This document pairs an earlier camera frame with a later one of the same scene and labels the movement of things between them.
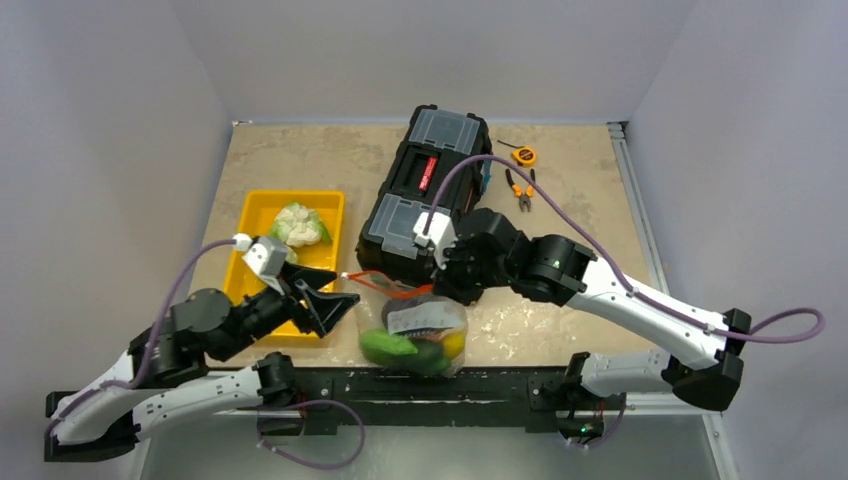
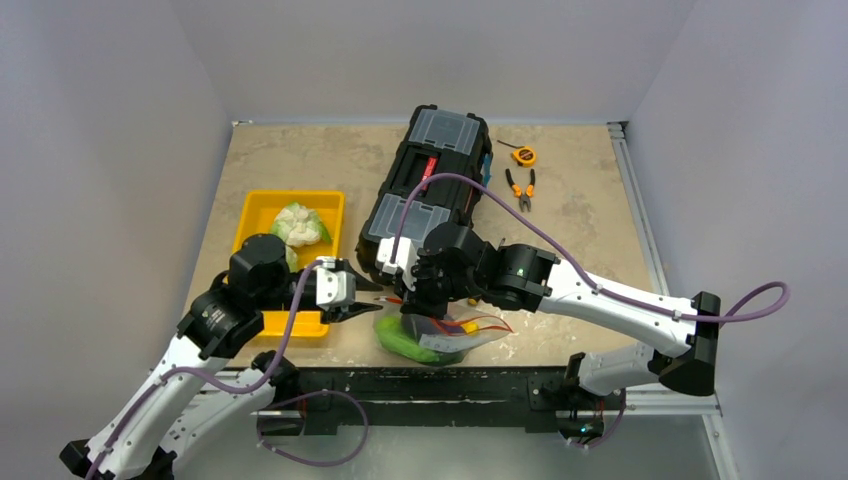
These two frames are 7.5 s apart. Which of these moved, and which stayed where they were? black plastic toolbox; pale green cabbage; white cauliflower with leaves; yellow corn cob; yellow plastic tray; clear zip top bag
Moved: clear zip top bag; yellow corn cob
Stayed: black plastic toolbox; white cauliflower with leaves; yellow plastic tray; pale green cabbage
